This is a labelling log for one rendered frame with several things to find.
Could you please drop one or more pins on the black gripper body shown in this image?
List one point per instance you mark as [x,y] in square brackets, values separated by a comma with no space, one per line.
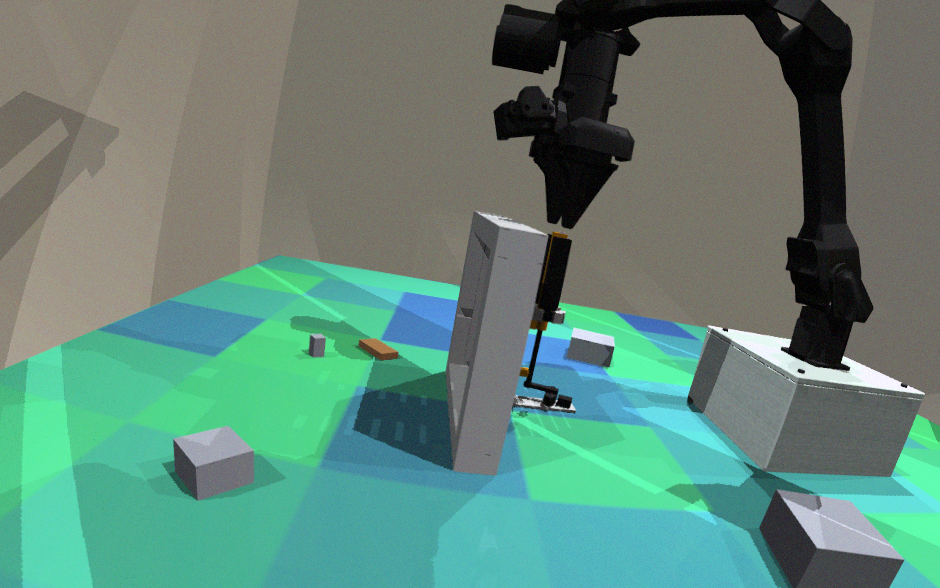
[587,133]

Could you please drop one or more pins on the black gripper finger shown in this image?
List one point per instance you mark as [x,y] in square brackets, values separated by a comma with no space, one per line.
[583,179]
[554,176]

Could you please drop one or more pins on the brown flat block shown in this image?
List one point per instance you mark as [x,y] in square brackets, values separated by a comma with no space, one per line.
[378,349]

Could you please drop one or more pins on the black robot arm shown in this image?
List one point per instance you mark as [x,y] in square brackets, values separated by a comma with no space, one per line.
[815,58]

